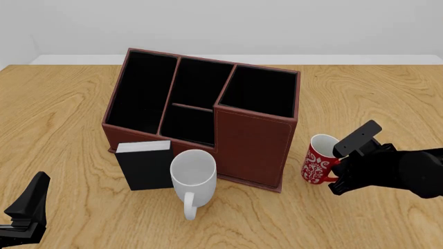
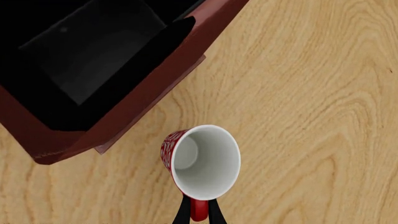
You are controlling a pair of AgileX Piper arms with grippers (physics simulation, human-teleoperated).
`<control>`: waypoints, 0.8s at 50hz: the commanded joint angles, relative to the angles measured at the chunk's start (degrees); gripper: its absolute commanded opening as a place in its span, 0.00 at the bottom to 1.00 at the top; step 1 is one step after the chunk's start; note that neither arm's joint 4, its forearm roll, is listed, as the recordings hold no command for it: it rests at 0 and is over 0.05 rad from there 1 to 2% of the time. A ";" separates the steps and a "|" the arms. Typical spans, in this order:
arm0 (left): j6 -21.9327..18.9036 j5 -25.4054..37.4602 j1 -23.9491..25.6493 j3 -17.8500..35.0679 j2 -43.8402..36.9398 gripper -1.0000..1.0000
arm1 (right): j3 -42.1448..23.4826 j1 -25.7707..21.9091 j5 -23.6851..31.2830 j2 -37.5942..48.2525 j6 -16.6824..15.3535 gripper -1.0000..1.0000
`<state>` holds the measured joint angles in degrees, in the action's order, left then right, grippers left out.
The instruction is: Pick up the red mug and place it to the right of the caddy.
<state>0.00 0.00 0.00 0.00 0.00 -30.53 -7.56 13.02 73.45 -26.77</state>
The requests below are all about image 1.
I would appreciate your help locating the white mug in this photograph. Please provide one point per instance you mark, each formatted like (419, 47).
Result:
(199, 192)

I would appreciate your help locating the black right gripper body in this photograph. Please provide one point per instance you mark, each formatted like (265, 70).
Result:
(363, 171)

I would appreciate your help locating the black book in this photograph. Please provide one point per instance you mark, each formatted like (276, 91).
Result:
(145, 168)

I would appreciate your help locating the red-brown desk caddy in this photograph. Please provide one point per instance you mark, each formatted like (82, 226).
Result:
(254, 145)

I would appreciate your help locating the flat black plate on stalk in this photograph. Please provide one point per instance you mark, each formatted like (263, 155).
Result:
(356, 138)

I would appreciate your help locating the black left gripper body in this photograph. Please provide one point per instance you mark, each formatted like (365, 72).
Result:
(20, 234)

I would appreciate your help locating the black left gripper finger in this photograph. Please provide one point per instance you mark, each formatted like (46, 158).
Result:
(33, 202)

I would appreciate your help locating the red patterned mug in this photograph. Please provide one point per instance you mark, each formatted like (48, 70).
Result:
(313, 168)

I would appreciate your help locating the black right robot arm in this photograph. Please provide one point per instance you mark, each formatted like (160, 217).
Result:
(420, 173)

